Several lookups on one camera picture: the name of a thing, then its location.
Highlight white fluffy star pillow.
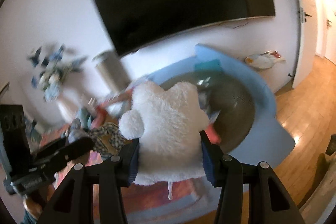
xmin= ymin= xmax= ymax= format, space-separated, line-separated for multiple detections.
xmin=118 ymin=81 xmax=209 ymax=185

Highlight gold steel thermos tumbler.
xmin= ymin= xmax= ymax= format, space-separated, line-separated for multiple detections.
xmin=92 ymin=51 xmax=131 ymax=93

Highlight coral pink small cushion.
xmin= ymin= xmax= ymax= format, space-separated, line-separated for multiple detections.
xmin=205 ymin=124 xmax=222 ymax=144

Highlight white interior door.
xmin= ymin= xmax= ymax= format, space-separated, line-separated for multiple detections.
xmin=292 ymin=0 xmax=321 ymax=89

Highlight white ribbed ceramic vase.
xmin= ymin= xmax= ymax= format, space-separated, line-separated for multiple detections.
xmin=55 ymin=94 xmax=79 ymax=124

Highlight blue foam board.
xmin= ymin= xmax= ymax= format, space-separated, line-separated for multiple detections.
xmin=149 ymin=45 xmax=295 ymax=168

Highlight round woven brown basket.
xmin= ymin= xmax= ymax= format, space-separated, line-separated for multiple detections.
xmin=161 ymin=71 xmax=255 ymax=153

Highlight blue artificial flowers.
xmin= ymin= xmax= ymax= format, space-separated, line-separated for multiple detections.
xmin=26 ymin=44 xmax=87 ymax=102

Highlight person's left hand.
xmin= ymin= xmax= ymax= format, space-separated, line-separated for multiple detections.
xmin=23 ymin=196 xmax=43 ymax=220

